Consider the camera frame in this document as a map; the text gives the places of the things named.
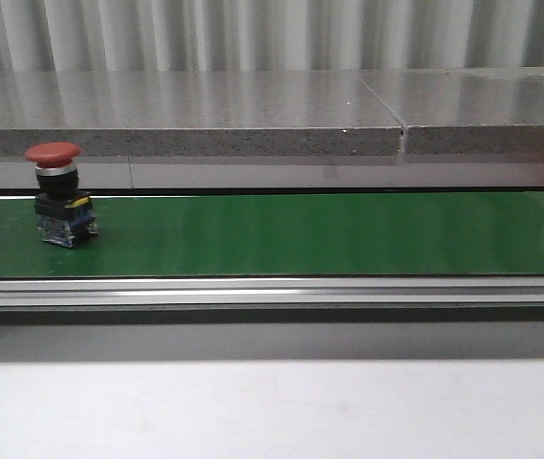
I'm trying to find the grey stone slab left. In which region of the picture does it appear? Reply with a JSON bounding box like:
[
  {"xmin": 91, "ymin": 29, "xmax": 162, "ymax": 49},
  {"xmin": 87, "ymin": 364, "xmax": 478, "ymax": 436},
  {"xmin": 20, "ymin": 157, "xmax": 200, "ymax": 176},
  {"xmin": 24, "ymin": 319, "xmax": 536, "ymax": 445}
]
[{"xmin": 0, "ymin": 71, "xmax": 402, "ymax": 158}]

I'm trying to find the grey stone slab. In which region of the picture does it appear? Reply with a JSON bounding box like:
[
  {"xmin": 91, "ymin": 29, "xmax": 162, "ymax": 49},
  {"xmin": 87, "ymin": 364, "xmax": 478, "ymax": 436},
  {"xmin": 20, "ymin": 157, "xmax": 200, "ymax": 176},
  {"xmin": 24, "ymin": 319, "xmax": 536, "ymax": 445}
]
[
  {"xmin": 359, "ymin": 67, "xmax": 544, "ymax": 163},
  {"xmin": 0, "ymin": 71, "xmax": 402, "ymax": 158}
]

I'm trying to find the grey stone slab right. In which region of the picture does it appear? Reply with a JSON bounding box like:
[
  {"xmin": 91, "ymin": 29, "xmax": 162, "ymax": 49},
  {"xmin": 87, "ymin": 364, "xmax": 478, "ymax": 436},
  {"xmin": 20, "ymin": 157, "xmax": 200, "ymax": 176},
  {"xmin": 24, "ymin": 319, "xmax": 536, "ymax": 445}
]
[{"xmin": 359, "ymin": 67, "xmax": 544, "ymax": 163}]

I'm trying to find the green conveyor belt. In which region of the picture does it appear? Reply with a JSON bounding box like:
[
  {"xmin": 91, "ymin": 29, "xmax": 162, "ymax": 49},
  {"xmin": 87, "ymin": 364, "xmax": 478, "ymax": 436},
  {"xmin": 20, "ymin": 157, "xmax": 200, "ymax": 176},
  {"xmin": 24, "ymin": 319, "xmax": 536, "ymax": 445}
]
[{"xmin": 0, "ymin": 191, "xmax": 544, "ymax": 277}]

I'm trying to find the white base panel under slabs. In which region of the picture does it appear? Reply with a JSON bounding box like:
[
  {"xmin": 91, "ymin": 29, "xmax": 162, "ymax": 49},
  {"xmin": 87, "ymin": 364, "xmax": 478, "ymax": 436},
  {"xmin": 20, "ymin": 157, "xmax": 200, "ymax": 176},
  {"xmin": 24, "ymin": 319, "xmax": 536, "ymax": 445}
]
[{"xmin": 0, "ymin": 154, "xmax": 544, "ymax": 190}]

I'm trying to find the aluminium conveyor side rail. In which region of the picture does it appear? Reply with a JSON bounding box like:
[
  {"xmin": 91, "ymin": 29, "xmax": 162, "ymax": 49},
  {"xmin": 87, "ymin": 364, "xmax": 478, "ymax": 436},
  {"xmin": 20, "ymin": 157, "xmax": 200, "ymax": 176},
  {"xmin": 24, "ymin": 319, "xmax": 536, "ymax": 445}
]
[{"xmin": 0, "ymin": 275, "xmax": 544, "ymax": 313}]

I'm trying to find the red mushroom push button switch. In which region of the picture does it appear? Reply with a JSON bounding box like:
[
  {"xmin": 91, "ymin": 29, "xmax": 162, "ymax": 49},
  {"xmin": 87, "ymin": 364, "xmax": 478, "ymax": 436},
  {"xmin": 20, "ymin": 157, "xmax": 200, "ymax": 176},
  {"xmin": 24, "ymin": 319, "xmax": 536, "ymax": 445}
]
[{"xmin": 25, "ymin": 142, "xmax": 98, "ymax": 249}]

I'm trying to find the white corrugated wall panel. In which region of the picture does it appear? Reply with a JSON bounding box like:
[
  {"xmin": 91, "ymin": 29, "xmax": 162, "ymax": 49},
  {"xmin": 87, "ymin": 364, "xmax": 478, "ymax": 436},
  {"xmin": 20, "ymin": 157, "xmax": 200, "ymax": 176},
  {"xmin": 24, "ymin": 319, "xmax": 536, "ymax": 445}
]
[{"xmin": 0, "ymin": 1, "xmax": 544, "ymax": 72}]

